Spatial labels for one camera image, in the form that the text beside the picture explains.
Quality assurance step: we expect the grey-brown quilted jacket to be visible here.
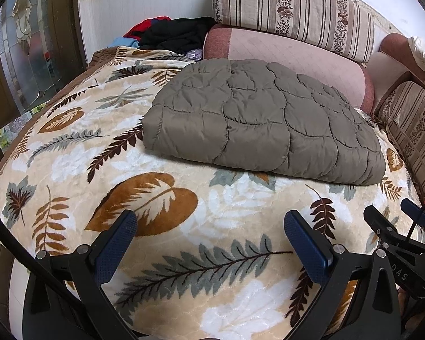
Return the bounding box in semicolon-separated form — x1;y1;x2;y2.
142;58;386;186

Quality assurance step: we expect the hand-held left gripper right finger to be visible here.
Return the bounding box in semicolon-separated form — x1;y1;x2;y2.
283;210;402;340

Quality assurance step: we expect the short striped floral cushion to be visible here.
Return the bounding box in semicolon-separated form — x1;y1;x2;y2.
373;81;425;202

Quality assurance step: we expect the black clothing pile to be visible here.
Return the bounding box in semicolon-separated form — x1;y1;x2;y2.
139;16;216;55

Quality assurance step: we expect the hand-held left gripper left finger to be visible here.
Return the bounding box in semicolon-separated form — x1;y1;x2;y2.
21;210;139;340

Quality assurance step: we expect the red garment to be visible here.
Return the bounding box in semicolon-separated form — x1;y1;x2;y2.
123;16;172;41

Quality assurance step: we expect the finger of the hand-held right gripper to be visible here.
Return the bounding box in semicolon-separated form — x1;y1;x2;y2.
363;205;425;260
401;198;425;228

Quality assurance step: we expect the small pink sofa cushion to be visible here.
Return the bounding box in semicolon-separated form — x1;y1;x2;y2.
379;33;425;82

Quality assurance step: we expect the black cable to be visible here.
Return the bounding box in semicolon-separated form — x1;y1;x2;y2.
0;202;57;340

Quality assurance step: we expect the beige leaf-print blanket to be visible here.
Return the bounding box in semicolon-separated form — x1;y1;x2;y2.
0;46;425;340

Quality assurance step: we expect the wooden door with patterned glass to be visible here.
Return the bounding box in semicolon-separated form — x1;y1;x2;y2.
0;0;89;156

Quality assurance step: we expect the light blue cloth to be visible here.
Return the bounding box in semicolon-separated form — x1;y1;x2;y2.
108;37;139;49

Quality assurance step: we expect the person's right hand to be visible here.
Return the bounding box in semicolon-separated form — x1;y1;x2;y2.
397;288;425;335

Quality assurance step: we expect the long striped floral cushion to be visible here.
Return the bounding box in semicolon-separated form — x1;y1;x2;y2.
212;0;375;64

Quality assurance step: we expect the large pink sofa cushion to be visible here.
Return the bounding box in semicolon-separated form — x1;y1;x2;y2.
203;24;376;114

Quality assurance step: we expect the green floral floor mat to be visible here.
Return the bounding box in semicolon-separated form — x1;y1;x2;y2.
0;103;46;153

